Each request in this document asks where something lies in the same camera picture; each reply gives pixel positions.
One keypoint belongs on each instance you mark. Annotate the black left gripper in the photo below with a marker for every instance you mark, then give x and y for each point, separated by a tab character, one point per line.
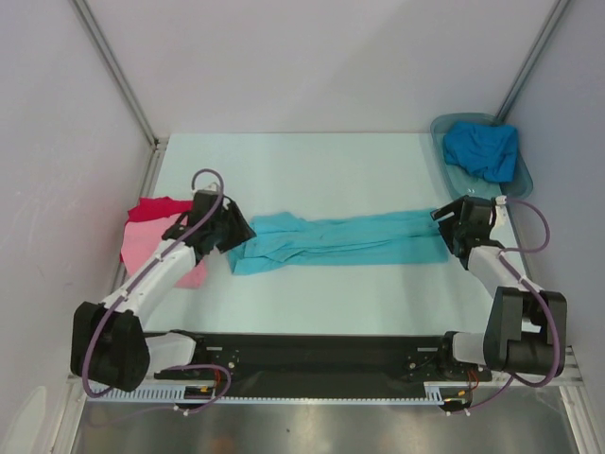
241	232

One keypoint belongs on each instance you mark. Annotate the pink folded t-shirt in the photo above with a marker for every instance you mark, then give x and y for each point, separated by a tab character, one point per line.
140	241

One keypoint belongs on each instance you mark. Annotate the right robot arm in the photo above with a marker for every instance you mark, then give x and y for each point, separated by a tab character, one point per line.
526	329

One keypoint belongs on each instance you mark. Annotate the dark blue crumpled t-shirt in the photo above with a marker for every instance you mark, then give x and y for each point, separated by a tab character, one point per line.
486	152

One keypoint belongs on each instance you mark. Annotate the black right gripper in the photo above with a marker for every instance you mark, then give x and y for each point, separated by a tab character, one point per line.
457	222

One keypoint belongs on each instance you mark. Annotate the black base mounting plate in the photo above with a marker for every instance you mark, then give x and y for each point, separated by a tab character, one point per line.
327	367

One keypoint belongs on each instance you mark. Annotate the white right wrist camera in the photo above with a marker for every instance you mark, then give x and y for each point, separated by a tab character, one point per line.
500	212

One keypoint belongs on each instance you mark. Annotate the light blue t-shirt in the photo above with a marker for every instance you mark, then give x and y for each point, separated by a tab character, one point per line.
283	239

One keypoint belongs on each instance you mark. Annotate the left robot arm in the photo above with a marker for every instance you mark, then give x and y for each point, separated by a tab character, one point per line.
109	342

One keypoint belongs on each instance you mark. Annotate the red folded t-shirt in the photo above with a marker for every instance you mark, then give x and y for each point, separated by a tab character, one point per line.
149	209

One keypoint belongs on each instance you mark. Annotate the light blue cable duct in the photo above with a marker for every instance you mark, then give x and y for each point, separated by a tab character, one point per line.
163	394

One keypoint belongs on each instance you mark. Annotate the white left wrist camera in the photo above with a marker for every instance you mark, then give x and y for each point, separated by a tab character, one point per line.
210	188

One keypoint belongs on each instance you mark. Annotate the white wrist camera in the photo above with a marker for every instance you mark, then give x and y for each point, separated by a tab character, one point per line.
210	188
500	212

